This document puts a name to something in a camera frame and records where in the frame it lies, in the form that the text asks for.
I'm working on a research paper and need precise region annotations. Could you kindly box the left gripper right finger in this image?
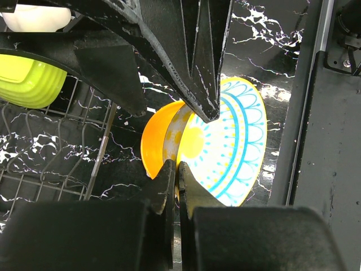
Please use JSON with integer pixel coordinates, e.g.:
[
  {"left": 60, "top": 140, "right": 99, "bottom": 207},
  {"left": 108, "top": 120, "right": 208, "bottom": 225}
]
[{"left": 178, "top": 162, "right": 346, "bottom": 270}]

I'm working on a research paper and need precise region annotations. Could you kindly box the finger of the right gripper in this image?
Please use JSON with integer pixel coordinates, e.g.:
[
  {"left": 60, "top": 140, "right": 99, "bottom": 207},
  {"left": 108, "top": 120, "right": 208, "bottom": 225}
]
[
  {"left": 56, "top": 0, "right": 233, "bottom": 123},
  {"left": 1, "top": 30, "right": 147, "bottom": 117}
]

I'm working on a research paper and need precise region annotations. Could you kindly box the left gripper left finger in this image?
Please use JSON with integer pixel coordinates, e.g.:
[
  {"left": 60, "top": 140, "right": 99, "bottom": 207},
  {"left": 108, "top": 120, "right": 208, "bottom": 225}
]
[{"left": 1, "top": 159, "right": 175, "bottom": 270}]

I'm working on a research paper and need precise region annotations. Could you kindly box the teal patterned yellow bowl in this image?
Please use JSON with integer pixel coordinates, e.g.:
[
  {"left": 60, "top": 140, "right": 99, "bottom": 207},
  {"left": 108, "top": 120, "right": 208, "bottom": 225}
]
[{"left": 162, "top": 77, "right": 267, "bottom": 206}]

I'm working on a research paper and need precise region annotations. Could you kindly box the patterned bowl green outside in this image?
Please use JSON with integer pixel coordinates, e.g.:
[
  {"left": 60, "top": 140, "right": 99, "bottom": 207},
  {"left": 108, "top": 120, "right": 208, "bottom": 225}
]
[{"left": 1, "top": 54, "right": 67, "bottom": 109}]

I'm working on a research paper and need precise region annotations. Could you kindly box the white square bowl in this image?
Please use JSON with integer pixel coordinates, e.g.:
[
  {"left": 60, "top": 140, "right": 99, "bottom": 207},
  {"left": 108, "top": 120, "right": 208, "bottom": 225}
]
[{"left": 1, "top": 4, "right": 71, "bottom": 32}]

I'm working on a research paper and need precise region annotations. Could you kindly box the yellow bottom bowl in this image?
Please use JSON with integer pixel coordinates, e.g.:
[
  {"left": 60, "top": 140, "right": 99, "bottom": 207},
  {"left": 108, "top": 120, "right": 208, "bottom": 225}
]
[{"left": 140, "top": 101, "right": 185, "bottom": 180}]

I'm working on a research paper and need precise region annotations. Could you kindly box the marble patterned table mat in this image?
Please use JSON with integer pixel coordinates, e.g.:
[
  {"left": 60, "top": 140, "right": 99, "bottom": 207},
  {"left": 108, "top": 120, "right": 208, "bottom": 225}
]
[{"left": 0, "top": 0, "right": 311, "bottom": 271}]

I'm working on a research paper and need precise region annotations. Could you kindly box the wire dish rack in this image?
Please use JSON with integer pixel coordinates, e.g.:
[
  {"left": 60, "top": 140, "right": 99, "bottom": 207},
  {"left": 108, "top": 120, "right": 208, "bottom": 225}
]
[{"left": 1, "top": 75, "right": 116, "bottom": 225}]

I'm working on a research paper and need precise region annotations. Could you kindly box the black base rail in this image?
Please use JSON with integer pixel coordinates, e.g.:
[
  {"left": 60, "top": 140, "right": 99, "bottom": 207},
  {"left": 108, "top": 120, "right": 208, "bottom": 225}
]
[{"left": 268, "top": 1, "right": 360, "bottom": 270}]

